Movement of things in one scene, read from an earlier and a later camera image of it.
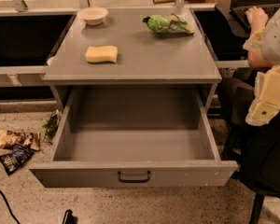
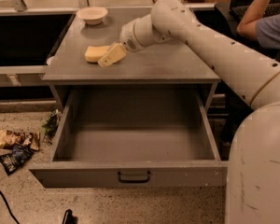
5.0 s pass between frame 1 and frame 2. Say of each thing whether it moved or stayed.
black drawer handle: stayed
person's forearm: moved
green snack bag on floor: stayed
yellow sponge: stayed
